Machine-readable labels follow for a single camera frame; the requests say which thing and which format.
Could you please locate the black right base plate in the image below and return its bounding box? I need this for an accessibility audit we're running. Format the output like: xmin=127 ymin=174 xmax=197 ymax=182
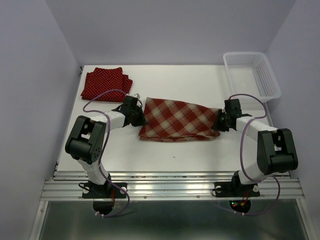
xmin=211 ymin=181 xmax=260 ymax=198

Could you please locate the white plastic basket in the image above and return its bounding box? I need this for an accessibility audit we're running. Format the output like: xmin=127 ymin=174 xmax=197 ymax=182
xmin=223 ymin=51 xmax=282 ymax=103

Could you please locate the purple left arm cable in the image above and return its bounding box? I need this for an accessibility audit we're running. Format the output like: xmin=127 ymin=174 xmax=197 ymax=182
xmin=82 ymin=89 xmax=131 ymax=218

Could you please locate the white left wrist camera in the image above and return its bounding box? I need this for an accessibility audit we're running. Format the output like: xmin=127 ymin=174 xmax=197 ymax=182
xmin=132 ymin=93 xmax=140 ymax=99

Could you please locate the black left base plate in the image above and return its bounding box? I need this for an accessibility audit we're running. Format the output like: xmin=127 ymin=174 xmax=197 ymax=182
xmin=78 ymin=181 xmax=127 ymax=200

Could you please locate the aluminium mounting rail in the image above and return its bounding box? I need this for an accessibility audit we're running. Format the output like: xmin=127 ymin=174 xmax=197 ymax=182
xmin=40 ymin=171 xmax=305 ymax=201

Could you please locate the red polka dot skirt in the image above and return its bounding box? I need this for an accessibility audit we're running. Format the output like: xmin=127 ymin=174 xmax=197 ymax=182
xmin=80 ymin=67 xmax=133 ymax=101

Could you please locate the red plaid skirt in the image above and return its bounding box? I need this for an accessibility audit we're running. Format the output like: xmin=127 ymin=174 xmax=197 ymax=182
xmin=138 ymin=97 xmax=220 ymax=143

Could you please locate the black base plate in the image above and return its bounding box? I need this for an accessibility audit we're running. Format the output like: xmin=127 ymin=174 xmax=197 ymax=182
xmin=78 ymin=181 xmax=127 ymax=200
xmin=211 ymin=181 xmax=260 ymax=198

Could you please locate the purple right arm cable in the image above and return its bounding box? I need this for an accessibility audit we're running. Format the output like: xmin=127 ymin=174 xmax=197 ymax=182
xmin=216 ymin=93 xmax=280 ymax=217

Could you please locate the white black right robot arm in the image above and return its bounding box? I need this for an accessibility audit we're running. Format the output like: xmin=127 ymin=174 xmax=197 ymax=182
xmin=211 ymin=95 xmax=299 ymax=198

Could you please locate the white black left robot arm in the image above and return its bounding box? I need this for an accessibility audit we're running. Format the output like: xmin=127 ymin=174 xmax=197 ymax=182
xmin=65 ymin=94 xmax=147 ymax=197

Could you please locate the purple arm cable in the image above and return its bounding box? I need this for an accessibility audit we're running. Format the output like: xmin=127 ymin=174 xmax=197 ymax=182
xmin=82 ymin=89 xmax=131 ymax=218
xmin=216 ymin=93 xmax=280 ymax=217

